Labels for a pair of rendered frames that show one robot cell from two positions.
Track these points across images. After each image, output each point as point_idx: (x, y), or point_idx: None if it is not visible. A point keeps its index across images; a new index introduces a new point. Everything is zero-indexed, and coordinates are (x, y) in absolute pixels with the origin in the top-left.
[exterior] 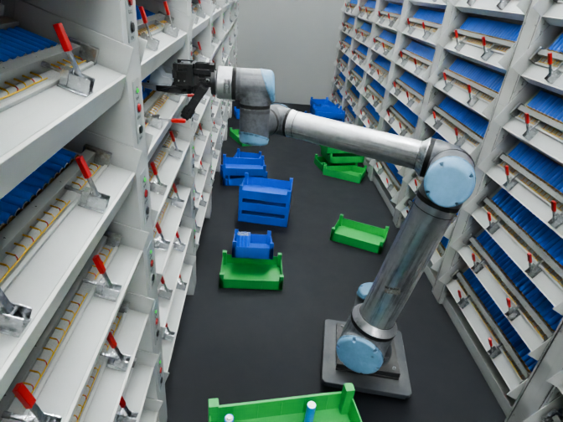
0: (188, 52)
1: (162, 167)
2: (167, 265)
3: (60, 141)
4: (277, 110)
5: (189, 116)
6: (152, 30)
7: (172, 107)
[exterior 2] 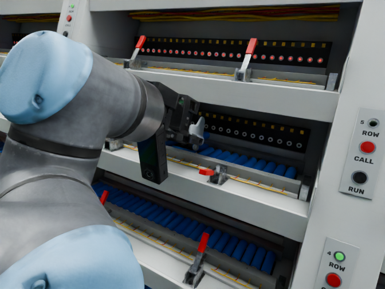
0: (344, 137)
1: (149, 248)
2: None
3: (0, 66)
4: (20, 198)
5: (141, 171)
6: (200, 72)
7: (179, 172)
